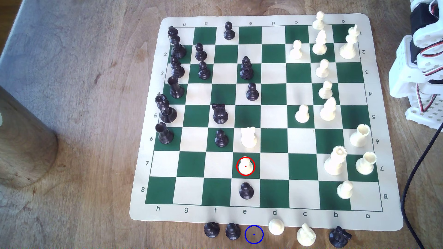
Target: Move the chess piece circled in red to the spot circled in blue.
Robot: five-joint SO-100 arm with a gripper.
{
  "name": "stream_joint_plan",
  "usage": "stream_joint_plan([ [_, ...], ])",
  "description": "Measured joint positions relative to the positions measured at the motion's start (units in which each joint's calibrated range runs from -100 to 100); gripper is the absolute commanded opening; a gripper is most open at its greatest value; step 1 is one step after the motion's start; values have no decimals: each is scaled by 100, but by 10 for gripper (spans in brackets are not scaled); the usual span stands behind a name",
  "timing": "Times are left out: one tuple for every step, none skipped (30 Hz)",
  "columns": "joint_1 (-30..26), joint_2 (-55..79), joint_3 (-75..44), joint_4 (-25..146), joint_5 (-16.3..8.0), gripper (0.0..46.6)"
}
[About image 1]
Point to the white chess rook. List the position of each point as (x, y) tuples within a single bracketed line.
[(360, 136), (366, 164)]

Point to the white chess queen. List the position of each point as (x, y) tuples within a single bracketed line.
[(335, 162)]

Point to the white chess king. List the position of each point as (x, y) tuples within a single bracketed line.
[(349, 46)]

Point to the black chess bishop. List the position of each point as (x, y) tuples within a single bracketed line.
[(246, 69), (177, 69)]

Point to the black chess rook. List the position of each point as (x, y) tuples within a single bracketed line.
[(164, 135), (175, 89)]

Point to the black chess knight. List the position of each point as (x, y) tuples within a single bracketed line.
[(339, 237), (220, 114)]

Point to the green and cream chess mat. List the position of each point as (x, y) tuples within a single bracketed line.
[(193, 166)]

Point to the black chess pawn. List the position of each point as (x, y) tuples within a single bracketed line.
[(200, 53), (252, 92), (228, 32), (233, 231), (211, 230), (204, 72), (221, 139), (246, 191)]

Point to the white chess knight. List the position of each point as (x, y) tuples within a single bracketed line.
[(306, 236)]

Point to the white chess bishop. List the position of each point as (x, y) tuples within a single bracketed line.
[(328, 110), (319, 44)]

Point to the black chess king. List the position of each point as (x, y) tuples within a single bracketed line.
[(177, 46)]

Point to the round wooden post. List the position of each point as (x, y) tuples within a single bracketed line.
[(24, 148)]

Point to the black chess queen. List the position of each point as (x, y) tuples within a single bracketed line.
[(166, 111)]

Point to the white rook e6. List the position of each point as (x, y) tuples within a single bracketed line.
[(248, 138)]

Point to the white chess pawn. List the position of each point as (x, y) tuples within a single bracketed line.
[(296, 50), (245, 163), (345, 190), (276, 227), (318, 21), (302, 114), (322, 69), (325, 90)]

